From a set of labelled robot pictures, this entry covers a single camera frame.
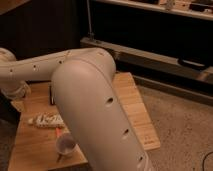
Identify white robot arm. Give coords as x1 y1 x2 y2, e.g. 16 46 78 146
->
0 48 155 171

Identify black rectangular remote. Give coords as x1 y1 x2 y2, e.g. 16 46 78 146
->
49 85 55 105

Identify small orange object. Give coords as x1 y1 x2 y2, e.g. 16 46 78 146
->
56 128 61 136

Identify white paper cup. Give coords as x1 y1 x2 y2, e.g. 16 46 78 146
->
55 133 77 156

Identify wooden low table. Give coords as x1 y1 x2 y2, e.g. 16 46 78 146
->
8 73 161 171

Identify upper wooden shelf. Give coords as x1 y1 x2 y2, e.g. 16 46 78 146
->
94 0 213 21

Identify black handle loop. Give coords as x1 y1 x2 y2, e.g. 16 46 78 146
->
177 59 209 71

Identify grey metal rail shelf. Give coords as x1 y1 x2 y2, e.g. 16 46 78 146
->
80 37 213 85

